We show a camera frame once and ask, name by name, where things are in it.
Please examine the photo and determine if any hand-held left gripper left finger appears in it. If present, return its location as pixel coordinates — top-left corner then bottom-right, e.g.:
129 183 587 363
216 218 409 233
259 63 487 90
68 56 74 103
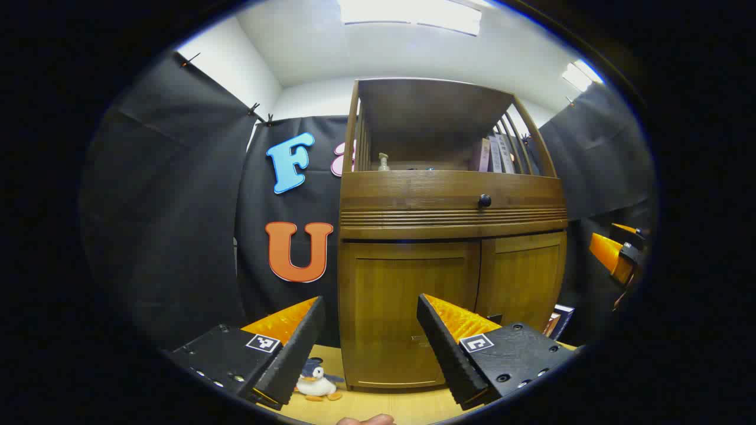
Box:
167 295 327 411

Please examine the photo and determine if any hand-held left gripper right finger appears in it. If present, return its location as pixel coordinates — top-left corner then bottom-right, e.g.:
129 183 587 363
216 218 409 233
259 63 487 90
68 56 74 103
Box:
416 293 576 412

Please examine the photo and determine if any wooden double-door shoe cabinet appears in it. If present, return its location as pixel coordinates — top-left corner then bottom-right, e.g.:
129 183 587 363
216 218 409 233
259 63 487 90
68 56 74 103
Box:
338 78 569 391

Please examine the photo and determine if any grey book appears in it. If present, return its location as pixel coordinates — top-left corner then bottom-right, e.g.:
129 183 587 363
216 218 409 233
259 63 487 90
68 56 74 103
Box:
496 133 516 174

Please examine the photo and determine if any wooden shoe cabinet door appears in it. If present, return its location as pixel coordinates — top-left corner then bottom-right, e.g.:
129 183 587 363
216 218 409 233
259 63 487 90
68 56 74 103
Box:
477 231 566 334
340 241 480 390

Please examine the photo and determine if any wooden cabinet drawer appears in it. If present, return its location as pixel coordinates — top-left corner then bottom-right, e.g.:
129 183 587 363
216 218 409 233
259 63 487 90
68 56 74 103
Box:
341 171 568 228

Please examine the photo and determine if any small ceiling light panel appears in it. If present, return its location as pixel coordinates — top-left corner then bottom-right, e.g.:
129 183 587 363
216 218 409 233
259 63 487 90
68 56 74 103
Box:
561 59 604 93

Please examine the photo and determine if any dark blue book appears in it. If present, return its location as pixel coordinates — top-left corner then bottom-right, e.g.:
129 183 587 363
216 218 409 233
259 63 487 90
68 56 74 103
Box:
552 304 575 341

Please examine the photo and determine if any penguin plush toy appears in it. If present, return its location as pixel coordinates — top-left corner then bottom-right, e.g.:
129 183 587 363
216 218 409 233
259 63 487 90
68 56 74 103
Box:
294 357 345 403

